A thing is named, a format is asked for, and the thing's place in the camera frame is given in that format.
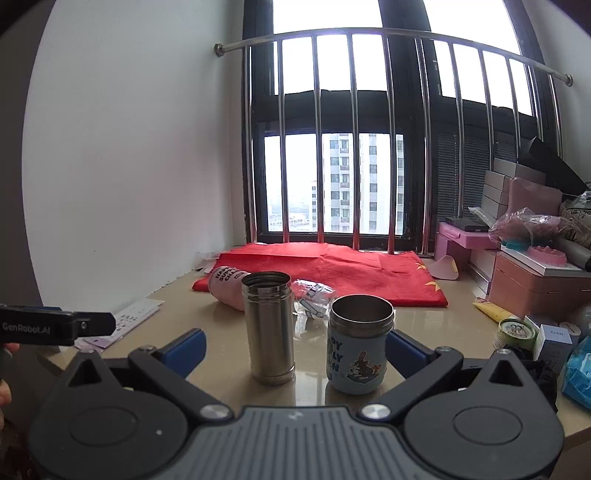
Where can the black bag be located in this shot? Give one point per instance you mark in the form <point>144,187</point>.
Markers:
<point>549,161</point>

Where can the pink fan-shaped pad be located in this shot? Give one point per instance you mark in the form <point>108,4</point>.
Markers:
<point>447,268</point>

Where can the purple card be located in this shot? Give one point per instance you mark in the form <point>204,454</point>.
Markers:
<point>94,342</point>

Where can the white flat box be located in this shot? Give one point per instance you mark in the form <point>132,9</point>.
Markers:
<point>521,257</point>

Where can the white sticker sheet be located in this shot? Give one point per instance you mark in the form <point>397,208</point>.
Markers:
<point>136,314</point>

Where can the black cloth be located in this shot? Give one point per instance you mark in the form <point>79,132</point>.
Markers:
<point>538,374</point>

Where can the small blue box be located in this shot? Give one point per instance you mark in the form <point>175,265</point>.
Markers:
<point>554,341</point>

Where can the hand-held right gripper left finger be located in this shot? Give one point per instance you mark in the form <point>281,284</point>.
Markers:
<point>182,353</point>

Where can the clear bag with pink item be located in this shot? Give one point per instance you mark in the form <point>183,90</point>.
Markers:
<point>531,226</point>

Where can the apartment building outside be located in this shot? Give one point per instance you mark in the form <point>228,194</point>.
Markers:
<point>369,184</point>

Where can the black flat device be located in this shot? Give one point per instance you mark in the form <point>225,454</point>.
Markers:
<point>468,225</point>

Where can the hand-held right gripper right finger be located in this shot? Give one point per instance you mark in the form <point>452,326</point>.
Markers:
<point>406,353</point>

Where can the yellow tube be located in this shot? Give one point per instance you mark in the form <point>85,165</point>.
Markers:
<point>494,310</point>

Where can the small pink box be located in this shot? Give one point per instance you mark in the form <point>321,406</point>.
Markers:
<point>461,244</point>

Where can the pink printed cup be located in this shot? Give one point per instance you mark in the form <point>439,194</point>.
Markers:
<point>226,288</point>

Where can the large pink storage box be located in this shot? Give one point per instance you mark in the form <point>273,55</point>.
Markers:
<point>531,288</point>

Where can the red cloth with yellow stars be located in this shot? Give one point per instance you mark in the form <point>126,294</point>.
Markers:
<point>360,272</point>

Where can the pink dental model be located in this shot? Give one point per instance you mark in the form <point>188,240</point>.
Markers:
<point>547,256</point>

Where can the stack of grey boxes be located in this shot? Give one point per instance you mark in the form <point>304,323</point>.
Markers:
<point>496,189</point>

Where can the blue tissue packet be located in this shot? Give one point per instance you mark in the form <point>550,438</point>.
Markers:
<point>579,374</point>

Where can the light blue cartoon cup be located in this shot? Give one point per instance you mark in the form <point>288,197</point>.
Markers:
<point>360,355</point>

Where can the green round tin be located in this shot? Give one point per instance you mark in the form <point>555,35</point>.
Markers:
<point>515,333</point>

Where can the black window frame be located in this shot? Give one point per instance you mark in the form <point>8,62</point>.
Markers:
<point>415,184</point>

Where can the person's left hand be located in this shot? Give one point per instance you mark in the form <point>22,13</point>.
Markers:
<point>4,396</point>

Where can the white drawer unit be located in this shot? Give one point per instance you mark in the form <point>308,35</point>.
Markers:
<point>482,272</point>

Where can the clear printed plastic bag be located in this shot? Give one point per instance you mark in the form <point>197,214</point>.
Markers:
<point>311,297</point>

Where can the patterned beige bag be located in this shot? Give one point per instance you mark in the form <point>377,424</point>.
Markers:
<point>577,210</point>

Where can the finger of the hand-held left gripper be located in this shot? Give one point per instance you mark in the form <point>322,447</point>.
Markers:
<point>94,325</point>

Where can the loose white papers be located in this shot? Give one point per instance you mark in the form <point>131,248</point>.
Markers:
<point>207,261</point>

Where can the steel window guard railing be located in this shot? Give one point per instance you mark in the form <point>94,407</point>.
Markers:
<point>355,138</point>

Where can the stainless steel cup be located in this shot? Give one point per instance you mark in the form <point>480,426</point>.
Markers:
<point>268,332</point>

